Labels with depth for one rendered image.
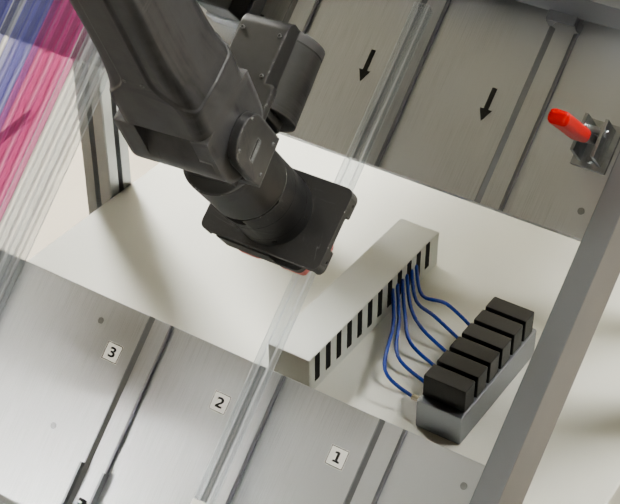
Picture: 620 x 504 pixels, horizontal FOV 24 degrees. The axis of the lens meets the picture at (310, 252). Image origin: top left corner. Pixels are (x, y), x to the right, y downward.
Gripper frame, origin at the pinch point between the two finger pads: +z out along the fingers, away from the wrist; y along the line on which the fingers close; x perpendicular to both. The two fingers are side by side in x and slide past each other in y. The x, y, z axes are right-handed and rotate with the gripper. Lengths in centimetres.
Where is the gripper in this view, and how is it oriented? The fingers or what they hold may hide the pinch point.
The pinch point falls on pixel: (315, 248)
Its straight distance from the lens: 113.4
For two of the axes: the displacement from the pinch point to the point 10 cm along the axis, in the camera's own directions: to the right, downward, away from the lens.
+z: 3.2, 3.1, 8.9
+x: -4.2, 8.9, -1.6
